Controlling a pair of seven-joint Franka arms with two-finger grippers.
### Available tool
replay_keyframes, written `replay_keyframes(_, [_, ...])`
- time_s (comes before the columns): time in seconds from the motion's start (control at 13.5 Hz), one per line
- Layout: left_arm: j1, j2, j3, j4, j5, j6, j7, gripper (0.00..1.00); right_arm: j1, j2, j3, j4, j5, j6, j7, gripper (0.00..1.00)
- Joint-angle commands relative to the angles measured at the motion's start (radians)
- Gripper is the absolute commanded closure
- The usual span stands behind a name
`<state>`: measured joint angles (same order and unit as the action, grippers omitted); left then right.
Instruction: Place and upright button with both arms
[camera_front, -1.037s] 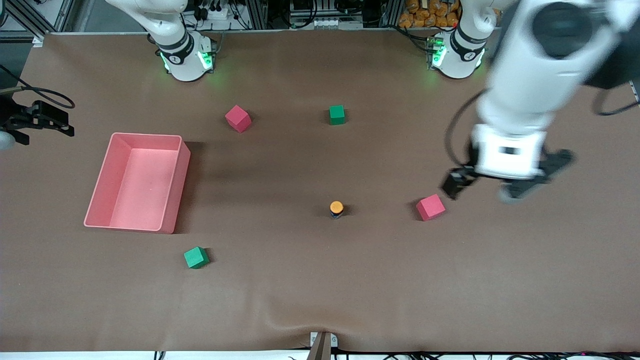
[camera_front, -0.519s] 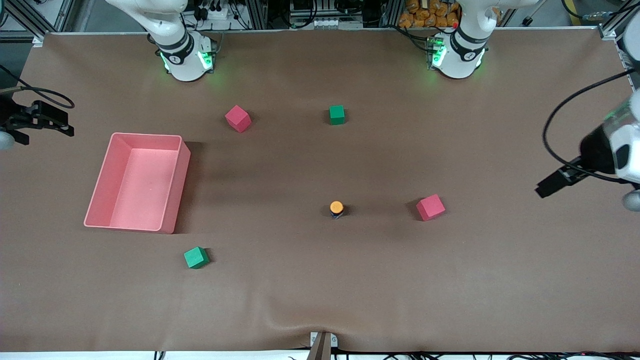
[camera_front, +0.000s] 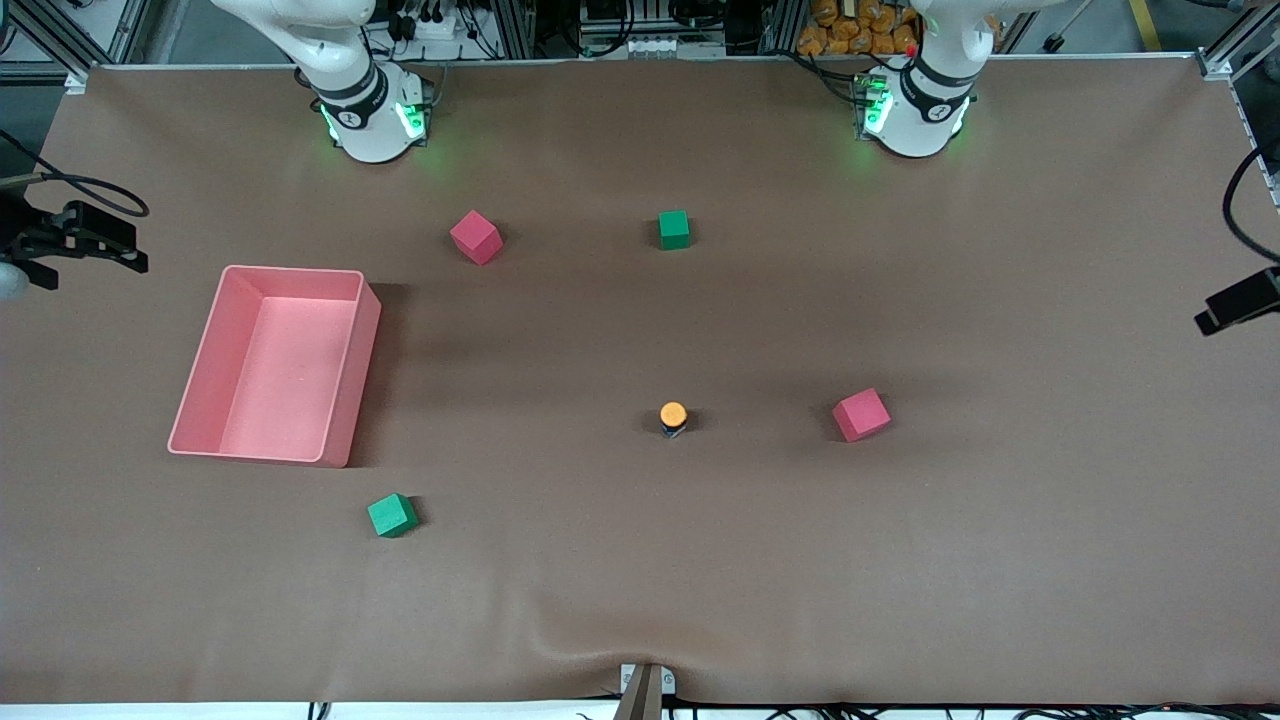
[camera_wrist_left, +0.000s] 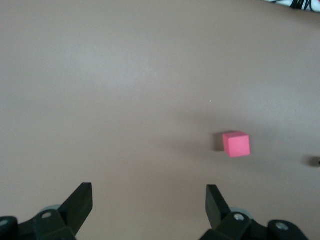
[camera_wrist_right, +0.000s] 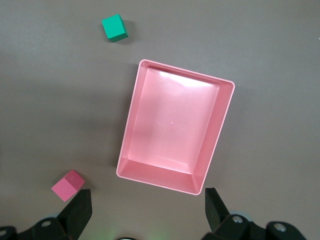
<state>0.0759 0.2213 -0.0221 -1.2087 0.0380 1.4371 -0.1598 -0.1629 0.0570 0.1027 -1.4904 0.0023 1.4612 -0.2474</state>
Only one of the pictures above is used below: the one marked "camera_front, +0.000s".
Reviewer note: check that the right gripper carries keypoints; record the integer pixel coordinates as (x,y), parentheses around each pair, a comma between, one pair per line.
(22,233)

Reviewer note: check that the orange push button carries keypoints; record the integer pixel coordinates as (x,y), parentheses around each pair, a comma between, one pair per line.
(673,413)

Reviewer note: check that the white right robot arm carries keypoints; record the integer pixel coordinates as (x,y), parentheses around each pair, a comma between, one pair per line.
(365,120)

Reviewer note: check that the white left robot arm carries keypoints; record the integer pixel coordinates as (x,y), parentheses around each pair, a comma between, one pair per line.
(915,125)

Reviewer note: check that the pink plastic bin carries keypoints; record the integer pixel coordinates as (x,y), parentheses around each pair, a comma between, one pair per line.
(290,370)

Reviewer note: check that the pink foam cube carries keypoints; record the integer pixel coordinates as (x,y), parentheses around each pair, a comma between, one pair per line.
(475,238)
(861,416)

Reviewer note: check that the green foam cube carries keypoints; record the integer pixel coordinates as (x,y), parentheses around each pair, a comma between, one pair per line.
(674,231)
(391,516)

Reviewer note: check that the white power strip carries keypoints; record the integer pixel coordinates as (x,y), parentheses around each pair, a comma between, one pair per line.
(430,22)

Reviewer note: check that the bag of orange items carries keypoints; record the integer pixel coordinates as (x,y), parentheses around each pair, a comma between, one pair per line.
(850,30)

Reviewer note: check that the brown table mat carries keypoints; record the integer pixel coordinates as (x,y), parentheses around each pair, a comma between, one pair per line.
(640,560)

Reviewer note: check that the metal table clamp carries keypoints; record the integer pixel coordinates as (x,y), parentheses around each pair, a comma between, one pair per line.
(645,690)

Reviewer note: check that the aluminium frame profile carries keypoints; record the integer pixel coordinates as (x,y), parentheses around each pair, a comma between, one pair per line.
(1225,55)
(60,40)

